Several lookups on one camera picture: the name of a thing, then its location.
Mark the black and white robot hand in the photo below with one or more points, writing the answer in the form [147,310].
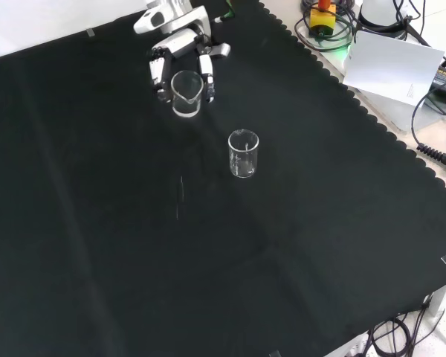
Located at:
[178,42]

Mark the clear glass beaker with spout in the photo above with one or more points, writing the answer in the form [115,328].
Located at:
[186,108]

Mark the clear graduated glass beaker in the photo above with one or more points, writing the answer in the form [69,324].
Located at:
[241,172]

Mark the yellow stop button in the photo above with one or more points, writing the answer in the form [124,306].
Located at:
[321,20]

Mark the thin glass rod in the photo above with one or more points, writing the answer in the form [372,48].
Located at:
[180,197]

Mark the black bench cloth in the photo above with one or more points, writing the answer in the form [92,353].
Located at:
[134,230]

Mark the pale board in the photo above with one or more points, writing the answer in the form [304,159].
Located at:
[386,67]

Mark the grey metal table bracket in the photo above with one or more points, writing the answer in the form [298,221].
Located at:
[436,303]

